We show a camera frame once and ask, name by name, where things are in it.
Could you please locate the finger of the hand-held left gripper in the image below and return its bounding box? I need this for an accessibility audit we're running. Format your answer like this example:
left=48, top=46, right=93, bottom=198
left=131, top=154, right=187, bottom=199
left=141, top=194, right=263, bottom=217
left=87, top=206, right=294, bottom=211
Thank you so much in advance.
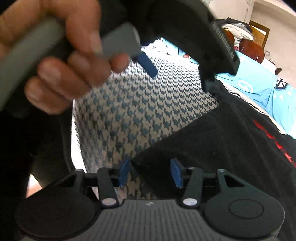
left=136, top=52, right=158, bottom=78
left=199, top=62, right=218, bottom=94

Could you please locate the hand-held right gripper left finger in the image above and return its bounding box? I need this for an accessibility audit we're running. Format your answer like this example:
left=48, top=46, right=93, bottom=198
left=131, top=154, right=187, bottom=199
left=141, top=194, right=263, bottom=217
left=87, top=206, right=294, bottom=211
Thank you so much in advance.
left=55, top=158, right=132, bottom=208

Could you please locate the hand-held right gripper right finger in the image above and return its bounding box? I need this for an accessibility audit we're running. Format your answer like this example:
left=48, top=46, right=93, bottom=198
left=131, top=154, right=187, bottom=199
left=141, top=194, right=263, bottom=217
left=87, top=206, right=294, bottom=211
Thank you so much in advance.
left=170, top=158, right=245, bottom=208

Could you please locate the black shirt with red print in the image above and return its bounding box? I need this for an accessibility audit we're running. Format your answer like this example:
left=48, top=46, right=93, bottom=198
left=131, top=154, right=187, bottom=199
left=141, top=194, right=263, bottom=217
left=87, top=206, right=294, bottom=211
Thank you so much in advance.
left=131, top=76, right=296, bottom=241

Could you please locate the person's left hand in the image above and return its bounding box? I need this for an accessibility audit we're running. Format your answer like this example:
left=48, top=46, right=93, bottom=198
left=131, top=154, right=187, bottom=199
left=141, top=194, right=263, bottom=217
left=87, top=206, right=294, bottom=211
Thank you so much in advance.
left=0, top=0, right=131, bottom=115

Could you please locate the houndstooth sofa seat cushion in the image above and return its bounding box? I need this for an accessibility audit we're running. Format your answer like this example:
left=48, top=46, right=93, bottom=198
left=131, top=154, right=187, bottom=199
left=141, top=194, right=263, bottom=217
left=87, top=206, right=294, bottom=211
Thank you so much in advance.
left=70, top=37, right=287, bottom=202

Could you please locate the blue printed sofa cover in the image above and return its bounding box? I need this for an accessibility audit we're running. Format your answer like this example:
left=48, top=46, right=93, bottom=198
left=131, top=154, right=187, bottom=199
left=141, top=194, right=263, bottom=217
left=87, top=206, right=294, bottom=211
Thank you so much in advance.
left=159, top=37, right=296, bottom=139

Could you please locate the grey white garment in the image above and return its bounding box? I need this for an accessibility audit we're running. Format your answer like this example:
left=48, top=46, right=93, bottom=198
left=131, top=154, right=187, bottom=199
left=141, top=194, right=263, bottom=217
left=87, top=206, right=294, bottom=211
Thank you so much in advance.
left=216, top=19, right=253, bottom=45

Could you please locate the table with white tablecloth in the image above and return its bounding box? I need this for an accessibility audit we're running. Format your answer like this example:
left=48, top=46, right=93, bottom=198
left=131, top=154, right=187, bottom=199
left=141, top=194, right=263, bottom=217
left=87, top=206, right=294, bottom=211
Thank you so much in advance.
left=264, top=58, right=278, bottom=70

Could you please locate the person's dark clothing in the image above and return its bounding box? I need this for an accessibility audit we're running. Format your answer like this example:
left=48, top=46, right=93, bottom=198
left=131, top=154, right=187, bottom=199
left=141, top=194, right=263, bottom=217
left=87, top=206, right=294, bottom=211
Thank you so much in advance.
left=0, top=102, right=77, bottom=241

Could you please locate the brown wooden frame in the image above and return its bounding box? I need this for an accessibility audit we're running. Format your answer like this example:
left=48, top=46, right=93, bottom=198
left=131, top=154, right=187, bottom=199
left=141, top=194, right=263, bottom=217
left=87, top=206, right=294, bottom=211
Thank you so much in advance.
left=248, top=20, right=270, bottom=48

